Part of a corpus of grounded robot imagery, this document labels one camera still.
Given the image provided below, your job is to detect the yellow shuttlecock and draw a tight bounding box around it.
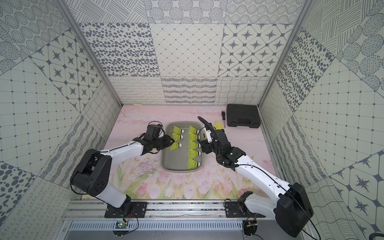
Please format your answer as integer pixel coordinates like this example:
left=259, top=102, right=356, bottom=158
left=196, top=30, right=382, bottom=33
left=189, top=141, right=200, bottom=150
left=173, top=126, right=185, bottom=135
left=171, top=133, right=184, bottom=141
left=188, top=150, right=201, bottom=159
left=214, top=122, right=225, bottom=130
left=170, top=142, right=182, bottom=151
left=189, top=134, right=199, bottom=142
left=189, top=126, right=198, bottom=135
left=187, top=159, right=201, bottom=170

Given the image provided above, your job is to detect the grey plastic storage box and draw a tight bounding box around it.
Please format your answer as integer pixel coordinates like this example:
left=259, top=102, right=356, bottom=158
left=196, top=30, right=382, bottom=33
left=161, top=122, right=204, bottom=173

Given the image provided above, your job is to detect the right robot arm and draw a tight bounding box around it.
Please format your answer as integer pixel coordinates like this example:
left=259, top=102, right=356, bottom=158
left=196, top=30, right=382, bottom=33
left=198, top=127, right=314, bottom=237

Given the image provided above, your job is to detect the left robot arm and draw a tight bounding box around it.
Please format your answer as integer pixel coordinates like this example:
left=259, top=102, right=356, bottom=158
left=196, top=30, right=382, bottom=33
left=70, top=134, right=175, bottom=212

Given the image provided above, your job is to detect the black plastic tool case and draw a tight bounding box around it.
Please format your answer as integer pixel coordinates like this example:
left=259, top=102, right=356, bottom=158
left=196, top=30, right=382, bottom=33
left=226, top=104, right=261, bottom=129

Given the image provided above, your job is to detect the black round connector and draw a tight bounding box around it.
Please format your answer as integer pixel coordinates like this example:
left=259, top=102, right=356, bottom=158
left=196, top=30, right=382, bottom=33
left=243, top=220, right=258, bottom=236

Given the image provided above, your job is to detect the green circuit board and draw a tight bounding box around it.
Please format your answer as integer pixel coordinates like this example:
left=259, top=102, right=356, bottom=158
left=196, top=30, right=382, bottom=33
left=115, top=222, right=128, bottom=229

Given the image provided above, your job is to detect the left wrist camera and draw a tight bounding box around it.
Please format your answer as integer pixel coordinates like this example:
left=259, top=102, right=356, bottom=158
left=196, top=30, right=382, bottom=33
left=146, top=121, right=165, bottom=141

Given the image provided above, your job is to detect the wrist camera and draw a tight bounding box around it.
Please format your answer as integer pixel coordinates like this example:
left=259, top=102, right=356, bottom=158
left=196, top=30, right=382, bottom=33
left=198, top=116, right=219, bottom=143
left=146, top=121, right=165, bottom=141

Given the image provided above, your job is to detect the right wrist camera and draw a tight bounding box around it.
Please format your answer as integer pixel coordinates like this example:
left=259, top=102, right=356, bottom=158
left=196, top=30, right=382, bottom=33
left=198, top=116, right=219, bottom=143

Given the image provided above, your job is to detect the black handled screwdriver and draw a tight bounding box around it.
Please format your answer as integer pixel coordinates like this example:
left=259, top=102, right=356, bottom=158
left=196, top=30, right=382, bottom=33
left=221, top=111, right=226, bottom=129

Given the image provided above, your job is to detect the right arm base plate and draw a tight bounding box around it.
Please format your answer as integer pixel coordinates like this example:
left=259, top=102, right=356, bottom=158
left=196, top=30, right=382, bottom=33
left=223, top=201, right=265, bottom=218

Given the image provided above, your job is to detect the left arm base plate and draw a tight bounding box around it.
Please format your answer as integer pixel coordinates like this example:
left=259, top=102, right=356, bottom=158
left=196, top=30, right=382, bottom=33
left=104, top=202, right=148, bottom=219

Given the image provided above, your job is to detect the aluminium mounting rail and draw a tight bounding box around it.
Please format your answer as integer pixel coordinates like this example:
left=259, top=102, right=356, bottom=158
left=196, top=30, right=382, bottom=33
left=62, top=197, right=274, bottom=220

